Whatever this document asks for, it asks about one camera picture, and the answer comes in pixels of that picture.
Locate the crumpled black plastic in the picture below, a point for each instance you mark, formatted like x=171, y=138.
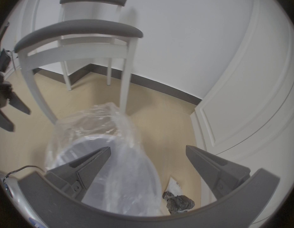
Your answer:
x=181, y=202

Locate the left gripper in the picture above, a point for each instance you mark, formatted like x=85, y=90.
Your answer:
x=2, y=91

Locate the clear plastic bag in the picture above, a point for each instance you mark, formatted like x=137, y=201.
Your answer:
x=128, y=132

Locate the white chair with grey seat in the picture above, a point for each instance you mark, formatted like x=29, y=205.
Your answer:
x=78, y=30

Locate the white printed wrapper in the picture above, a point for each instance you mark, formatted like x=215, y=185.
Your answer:
x=173, y=186

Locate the white wardrobe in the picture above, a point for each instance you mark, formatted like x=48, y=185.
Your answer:
x=256, y=103

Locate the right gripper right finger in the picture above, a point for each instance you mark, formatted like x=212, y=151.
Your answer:
x=208, y=170

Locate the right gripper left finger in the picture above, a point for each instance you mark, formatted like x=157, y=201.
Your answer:
x=90, y=170

